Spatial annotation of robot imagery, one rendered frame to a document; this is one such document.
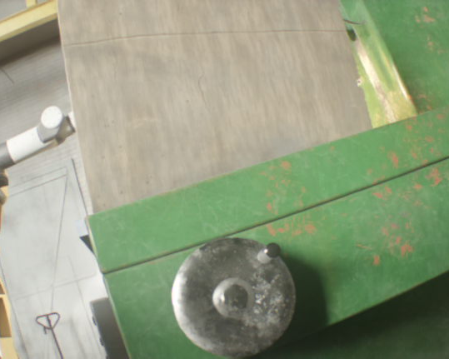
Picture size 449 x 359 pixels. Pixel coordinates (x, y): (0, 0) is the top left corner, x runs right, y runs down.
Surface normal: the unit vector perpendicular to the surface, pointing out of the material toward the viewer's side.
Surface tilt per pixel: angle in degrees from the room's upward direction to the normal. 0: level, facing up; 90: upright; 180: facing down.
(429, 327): 90
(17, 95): 90
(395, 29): 90
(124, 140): 104
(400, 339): 90
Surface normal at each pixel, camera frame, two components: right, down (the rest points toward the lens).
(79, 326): -0.04, -0.22
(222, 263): 0.21, 0.00
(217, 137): 0.49, -0.13
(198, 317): 0.34, -0.40
